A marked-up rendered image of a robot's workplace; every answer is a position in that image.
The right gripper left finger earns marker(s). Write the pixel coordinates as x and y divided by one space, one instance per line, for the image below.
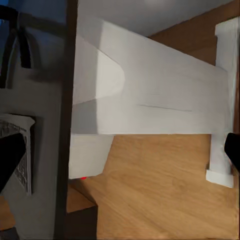
12 150

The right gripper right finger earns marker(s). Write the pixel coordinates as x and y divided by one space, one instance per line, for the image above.
232 148

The desk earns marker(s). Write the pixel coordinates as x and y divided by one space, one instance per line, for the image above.
89 76

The cabinet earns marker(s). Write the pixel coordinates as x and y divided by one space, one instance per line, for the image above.
80 224

